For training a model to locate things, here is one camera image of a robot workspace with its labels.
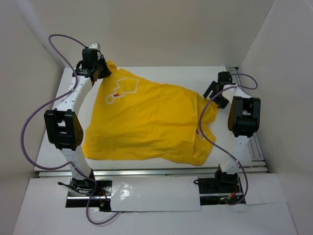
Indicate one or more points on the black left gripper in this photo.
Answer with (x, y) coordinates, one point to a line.
(106, 72)

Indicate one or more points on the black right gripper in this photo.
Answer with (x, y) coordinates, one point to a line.
(222, 103)

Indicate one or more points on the yellow pillowcase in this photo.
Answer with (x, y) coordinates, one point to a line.
(137, 119)

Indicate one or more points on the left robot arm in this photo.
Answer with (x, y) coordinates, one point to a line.
(64, 129)

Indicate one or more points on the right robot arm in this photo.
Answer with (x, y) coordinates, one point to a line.
(243, 121)

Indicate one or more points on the white cover plate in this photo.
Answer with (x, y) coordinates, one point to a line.
(155, 194)

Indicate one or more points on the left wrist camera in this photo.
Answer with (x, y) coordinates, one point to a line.
(91, 55)

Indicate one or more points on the aluminium rail frame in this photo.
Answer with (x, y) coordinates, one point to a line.
(196, 78)

